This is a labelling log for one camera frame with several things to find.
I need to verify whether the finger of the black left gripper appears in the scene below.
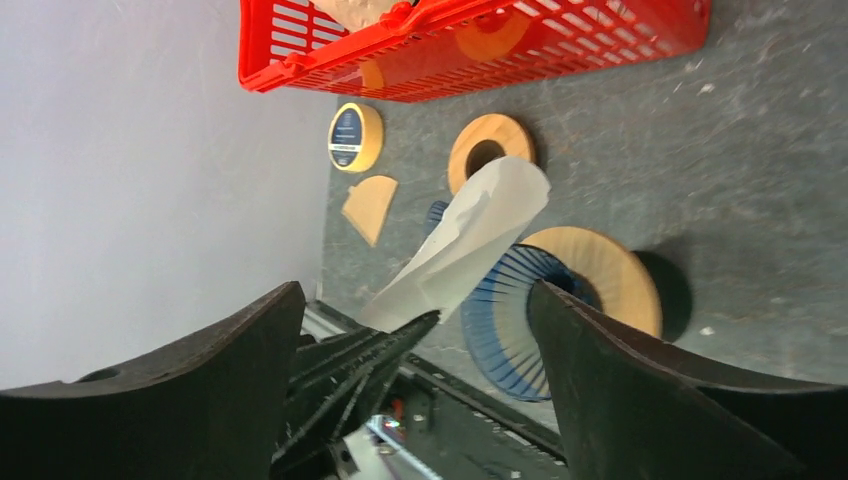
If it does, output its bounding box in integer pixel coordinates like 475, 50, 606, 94
270, 334, 411, 479
291, 310, 440, 411

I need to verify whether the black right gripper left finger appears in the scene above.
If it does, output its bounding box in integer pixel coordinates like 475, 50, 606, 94
1, 282, 305, 479

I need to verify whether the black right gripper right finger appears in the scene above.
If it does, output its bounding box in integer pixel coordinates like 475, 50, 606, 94
528, 281, 847, 479

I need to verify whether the wooden dripper holder ring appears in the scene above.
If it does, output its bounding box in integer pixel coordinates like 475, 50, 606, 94
519, 226, 664, 339

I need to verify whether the blue ribbed dripper cone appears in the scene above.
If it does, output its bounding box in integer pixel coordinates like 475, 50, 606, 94
460, 243, 601, 402
423, 200, 449, 238

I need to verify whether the white paper coffee filter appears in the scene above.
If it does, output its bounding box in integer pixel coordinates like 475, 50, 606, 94
355, 156, 551, 333

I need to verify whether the brown cardboard piece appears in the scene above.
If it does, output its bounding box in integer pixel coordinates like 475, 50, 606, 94
341, 175, 398, 247

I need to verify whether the red plastic shopping basket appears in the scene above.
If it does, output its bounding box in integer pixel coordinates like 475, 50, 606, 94
238, 0, 711, 103

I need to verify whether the beige paper roll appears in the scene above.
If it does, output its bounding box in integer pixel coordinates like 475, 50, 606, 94
311, 0, 418, 32

